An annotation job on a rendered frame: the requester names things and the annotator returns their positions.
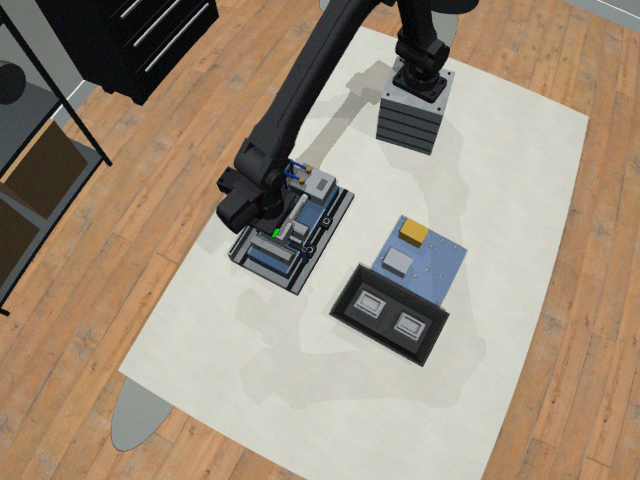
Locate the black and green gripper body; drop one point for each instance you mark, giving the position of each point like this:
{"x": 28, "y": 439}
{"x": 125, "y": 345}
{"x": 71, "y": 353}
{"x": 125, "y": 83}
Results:
{"x": 274, "y": 216}

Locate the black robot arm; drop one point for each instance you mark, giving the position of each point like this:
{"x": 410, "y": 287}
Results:
{"x": 275, "y": 134}

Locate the yellow brass block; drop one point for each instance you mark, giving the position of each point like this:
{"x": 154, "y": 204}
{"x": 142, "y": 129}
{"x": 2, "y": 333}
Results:
{"x": 413, "y": 233}

